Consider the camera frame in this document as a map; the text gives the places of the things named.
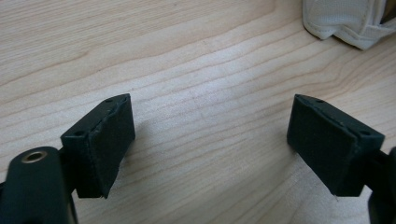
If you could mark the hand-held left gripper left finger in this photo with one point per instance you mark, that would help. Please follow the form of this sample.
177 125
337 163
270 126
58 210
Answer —
102 146

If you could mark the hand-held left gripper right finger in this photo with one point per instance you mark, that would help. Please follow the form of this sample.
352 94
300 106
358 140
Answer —
327 146

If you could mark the white cloth garment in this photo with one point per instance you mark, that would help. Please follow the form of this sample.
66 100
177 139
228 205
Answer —
345 18

